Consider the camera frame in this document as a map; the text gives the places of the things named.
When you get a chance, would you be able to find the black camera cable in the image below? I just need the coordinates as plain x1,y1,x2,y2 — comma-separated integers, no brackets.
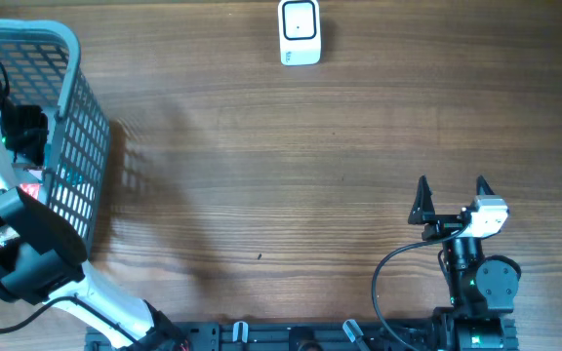
371,221,472,351

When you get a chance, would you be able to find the grey plastic mesh basket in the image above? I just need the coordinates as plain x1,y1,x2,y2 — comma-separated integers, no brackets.
0,19,111,255

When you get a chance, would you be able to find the white barcode scanner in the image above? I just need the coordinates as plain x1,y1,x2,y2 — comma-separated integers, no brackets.
277,0,322,66

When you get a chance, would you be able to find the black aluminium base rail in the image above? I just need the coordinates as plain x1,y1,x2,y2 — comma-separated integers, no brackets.
84,319,520,351

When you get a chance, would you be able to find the red Kleenex tissue pack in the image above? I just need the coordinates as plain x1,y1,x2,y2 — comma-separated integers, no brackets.
20,183,41,200

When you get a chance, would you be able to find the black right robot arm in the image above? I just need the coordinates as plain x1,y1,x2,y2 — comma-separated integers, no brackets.
408,175,522,350

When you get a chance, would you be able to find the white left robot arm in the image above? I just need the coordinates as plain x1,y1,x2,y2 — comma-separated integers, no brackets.
0,106,187,350

